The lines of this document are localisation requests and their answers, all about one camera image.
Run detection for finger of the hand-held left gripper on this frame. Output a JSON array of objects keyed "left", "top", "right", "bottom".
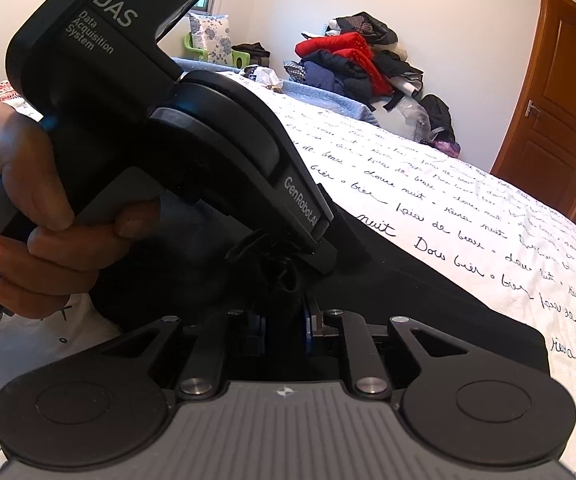
[{"left": 293, "top": 235, "right": 341, "bottom": 279}]

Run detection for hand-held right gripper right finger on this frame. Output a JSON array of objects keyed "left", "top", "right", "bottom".
[{"left": 303, "top": 304, "right": 475, "bottom": 402}]

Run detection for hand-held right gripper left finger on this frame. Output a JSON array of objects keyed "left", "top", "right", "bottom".
[{"left": 102, "top": 309, "right": 269, "bottom": 402}]

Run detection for black pants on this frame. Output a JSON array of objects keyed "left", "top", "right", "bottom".
[{"left": 100, "top": 192, "right": 553, "bottom": 382}]

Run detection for person's left hand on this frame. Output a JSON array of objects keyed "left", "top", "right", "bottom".
[{"left": 0, "top": 104, "right": 163, "bottom": 321}]

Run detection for floral pillow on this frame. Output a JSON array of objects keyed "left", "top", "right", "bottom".
[{"left": 188, "top": 11, "right": 232, "bottom": 67}]

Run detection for green plastic seat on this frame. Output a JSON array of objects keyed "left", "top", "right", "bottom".
[{"left": 182, "top": 31, "right": 249, "bottom": 69}]

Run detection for dark brown cloth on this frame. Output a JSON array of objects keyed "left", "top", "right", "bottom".
[{"left": 232, "top": 42, "right": 272, "bottom": 67}]

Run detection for white and black bag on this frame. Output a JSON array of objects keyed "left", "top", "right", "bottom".
[{"left": 242, "top": 64, "right": 283, "bottom": 94}]

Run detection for white script-printed bed cover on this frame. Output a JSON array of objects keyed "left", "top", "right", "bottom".
[{"left": 0, "top": 72, "right": 576, "bottom": 480}]

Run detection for light blue blanket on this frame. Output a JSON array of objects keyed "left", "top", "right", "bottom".
[{"left": 172, "top": 56, "right": 381, "bottom": 128}]

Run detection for clear plastic bag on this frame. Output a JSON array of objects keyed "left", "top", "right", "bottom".
[{"left": 393, "top": 96, "right": 434, "bottom": 143}]

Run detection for red garment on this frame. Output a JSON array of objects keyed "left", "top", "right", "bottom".
[{"left": 294, "top": 31, "right": 393, "bottom": 96}]

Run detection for wooden door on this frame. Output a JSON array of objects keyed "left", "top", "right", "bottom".
[{"left": 489, "top": 0, "right": 576, "bottom": 226}]

